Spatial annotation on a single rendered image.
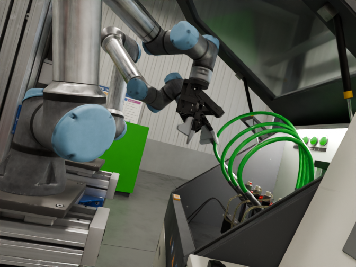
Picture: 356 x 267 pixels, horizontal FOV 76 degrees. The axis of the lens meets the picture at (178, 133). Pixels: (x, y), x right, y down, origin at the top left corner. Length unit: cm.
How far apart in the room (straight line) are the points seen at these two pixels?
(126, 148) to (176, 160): 362
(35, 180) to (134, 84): 48
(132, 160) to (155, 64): 419
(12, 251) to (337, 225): 68
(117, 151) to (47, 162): 352
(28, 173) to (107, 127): 21
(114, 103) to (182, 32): 59
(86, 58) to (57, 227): 37
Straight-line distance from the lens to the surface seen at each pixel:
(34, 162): 59
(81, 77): 47
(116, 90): 119
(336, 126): 107
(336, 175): 65
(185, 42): 70
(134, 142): 411
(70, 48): 47
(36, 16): 84
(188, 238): 76
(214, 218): 132
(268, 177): 136
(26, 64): 81
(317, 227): 63
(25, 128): 59
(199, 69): 78
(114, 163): 413
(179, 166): 756
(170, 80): 98
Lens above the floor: 124
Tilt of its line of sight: 1 degrees up
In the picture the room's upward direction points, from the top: 14 degrees clockwise
